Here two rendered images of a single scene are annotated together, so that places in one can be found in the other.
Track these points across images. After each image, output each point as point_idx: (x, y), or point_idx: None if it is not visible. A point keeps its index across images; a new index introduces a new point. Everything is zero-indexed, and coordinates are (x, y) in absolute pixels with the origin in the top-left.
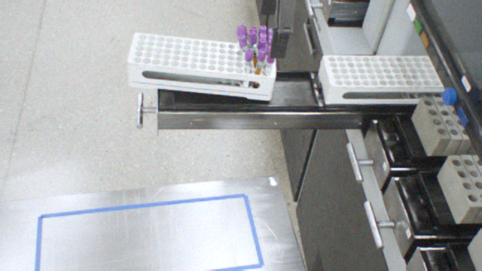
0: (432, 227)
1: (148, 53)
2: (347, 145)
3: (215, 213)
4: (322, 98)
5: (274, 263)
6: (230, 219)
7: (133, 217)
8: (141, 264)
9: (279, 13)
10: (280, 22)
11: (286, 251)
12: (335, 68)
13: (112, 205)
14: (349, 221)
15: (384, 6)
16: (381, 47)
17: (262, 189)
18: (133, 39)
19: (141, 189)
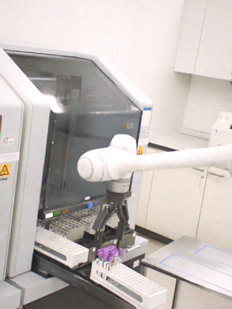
0: (110, 234)
1: (153, 288)
2: None
3: (174, 265)
4: (86, 262)
5: (169, 252)
6: (171, 262)
7: (204, 278)
8: (211, 271)
9: (127, 214)
10: (128, 215)
11: (162, 251)
12: (75, 251)
13: (209, 283)
14: (79, 306)
15: (6, 250)
16: (16, 264)
17: (151, 261)
18: (153, 295)
19: (194, 281)
